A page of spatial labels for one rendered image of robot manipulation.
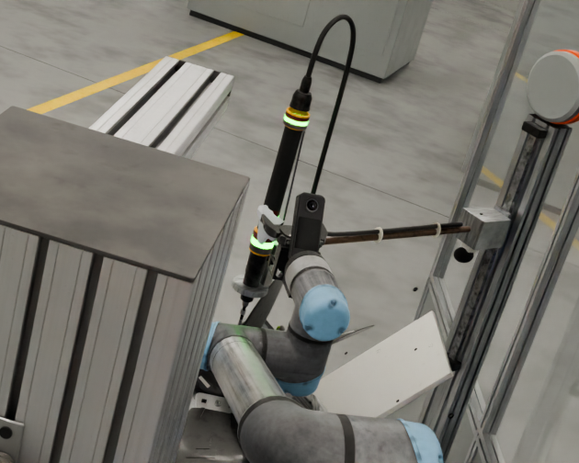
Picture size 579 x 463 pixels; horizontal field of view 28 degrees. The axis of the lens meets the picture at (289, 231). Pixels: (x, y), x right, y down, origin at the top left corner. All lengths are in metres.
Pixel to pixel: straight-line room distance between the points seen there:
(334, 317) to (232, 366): 0.19
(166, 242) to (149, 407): 0.14
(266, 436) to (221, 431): 0.80
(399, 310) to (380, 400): 3.29
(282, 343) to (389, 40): 7.58
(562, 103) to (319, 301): 0.96
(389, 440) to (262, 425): 0.16
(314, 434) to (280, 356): 0.39
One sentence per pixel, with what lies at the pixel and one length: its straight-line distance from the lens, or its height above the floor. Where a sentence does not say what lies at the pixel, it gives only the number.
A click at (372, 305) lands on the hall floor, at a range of 5.65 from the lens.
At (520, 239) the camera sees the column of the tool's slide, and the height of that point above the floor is 1.53.
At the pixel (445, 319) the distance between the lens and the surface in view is 3.41.
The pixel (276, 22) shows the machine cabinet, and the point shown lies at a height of 0.20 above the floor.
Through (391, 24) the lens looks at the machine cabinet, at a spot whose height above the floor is 0.49.
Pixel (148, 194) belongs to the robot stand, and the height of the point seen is 2.03.
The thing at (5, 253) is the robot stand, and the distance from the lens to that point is 0.95.
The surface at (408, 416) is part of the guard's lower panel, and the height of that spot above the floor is 0.63.
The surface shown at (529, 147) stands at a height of 1.74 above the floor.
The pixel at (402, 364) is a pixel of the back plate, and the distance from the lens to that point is 2.46.
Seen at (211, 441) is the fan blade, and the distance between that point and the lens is 2.22.
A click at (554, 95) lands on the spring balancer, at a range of 2.54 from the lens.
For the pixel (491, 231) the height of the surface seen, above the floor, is 1.55.
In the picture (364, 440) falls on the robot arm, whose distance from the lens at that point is 1.44.
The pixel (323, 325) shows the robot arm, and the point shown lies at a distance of 1.76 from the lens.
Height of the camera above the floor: 2.44
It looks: 23 degrees down
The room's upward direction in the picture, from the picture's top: 16 degrees clockwise
